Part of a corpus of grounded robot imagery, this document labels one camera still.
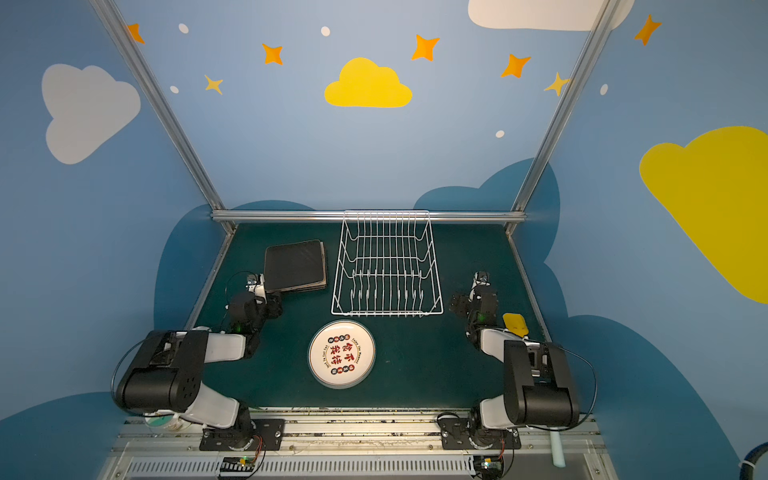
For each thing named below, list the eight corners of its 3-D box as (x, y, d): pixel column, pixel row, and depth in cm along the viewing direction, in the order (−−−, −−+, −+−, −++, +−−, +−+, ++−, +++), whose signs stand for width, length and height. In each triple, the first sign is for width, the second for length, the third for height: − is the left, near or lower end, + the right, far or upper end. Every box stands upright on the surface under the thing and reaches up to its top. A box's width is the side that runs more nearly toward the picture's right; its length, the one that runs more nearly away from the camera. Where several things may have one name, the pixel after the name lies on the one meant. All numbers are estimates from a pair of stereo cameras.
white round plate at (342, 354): (304, 388, 82) (302, 386, 80) (315, 323, 95) (314, 320, 93) (374, 388, 82) (374, 386, 80) (376, 323, 95) (376, 320, 93)
